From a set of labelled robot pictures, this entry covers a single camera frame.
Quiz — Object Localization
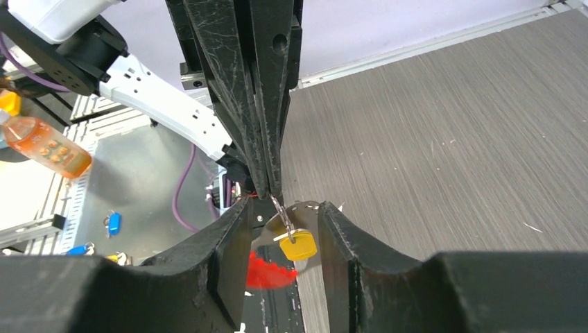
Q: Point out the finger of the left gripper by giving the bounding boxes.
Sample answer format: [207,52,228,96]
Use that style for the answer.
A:
[184,1,269,199]
[236,1,294,197]

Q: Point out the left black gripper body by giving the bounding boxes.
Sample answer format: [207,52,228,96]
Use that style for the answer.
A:
[165,0,304,90]

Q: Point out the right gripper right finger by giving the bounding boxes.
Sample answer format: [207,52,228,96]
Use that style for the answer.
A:
[318,202,587,332]

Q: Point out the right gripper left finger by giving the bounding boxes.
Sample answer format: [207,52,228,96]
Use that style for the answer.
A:
[1,199,253,332]

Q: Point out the key with yellow tag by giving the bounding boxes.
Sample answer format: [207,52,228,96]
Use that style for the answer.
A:
[273,229,318,262]

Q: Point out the silver split keyring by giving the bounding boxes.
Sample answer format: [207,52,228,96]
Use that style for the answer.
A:
[270,194,295,244]

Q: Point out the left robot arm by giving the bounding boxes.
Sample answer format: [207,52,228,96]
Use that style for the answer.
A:
[1,1,303,198]

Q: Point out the loose blue key tag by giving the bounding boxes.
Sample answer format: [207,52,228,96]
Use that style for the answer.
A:
[104,212,121,238]

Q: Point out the orange translucent device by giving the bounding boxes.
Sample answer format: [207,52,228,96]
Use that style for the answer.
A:
[1,110,92,178]

